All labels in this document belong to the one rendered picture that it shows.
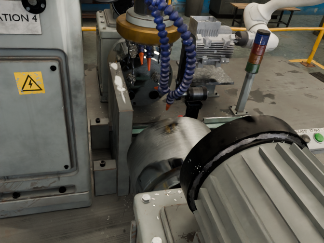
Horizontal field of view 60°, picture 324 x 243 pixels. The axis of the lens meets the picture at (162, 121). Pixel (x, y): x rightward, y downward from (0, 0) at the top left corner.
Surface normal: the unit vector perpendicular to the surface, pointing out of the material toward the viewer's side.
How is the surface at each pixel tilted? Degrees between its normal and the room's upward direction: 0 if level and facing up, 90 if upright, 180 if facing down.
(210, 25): 89
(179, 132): 6
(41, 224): 0
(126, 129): 90
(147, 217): 0
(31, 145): 90
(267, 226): 40
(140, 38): 90
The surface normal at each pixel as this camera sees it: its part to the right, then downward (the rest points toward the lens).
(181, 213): 0.11, -0.80
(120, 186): 0.24, 0.59
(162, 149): -0.36, -0.69
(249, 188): -0.55, -0.58
